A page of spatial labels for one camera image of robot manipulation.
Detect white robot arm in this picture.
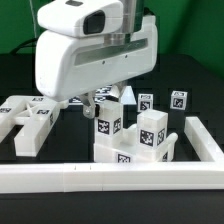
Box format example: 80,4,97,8
35,0,158,118

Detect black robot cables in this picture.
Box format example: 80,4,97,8
9,36,39,56

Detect white chair seat part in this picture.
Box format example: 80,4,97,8
94,124,178,163

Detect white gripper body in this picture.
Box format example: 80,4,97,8
35,0,158,101

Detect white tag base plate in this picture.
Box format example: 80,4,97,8
68,85,136,105

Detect white chair back part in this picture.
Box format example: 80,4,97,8
0,95,69,157

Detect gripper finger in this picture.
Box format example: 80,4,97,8
109,81,127,102
79,91,96,119

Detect white L-shaped obstacle fence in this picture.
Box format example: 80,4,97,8
0,117,224,194

